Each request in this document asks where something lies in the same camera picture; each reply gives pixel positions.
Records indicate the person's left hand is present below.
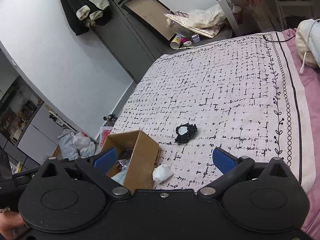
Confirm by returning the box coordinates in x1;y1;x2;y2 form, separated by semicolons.
0;211;24;239

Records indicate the red patterned plastic bag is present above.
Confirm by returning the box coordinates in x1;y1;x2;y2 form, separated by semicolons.
99;126;113;147

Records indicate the grey door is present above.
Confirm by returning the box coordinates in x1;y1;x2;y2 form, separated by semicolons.
93;0;173;83

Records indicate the pink bed sheet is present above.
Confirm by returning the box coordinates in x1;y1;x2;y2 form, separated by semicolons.
267;29;319;239

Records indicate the white paper cup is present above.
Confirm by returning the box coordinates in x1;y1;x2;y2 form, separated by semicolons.
170;34;183;50

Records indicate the white plastic bag pile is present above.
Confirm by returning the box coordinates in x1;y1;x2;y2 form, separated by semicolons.
58;129;96;160

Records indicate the black white hanging jacket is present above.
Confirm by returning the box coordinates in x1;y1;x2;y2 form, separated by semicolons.
60;0;112;36

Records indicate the brown cardboard box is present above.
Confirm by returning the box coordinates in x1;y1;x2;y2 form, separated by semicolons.
101;130;161;192

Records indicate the white black patterned bedspread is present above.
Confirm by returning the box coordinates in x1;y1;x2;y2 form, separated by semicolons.
109;31;317;193

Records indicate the black picture frame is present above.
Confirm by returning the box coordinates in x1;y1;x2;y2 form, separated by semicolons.
121;0;176;41

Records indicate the white charging cable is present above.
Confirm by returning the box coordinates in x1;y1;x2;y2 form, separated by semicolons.
299;18;320;75

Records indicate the black cable on bed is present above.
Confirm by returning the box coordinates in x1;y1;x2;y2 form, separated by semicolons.
262;35;297;43

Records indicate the pastel cartoon blanket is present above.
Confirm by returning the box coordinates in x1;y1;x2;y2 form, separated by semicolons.
295;19;319;74

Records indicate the white grey desk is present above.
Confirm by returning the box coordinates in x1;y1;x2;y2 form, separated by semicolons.
216;0;319;36

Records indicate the white soft object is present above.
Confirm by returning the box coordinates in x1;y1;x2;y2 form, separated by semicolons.
152;164;174;184

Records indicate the light blue plush toy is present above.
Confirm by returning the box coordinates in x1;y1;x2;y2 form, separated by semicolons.
111;168;127;185

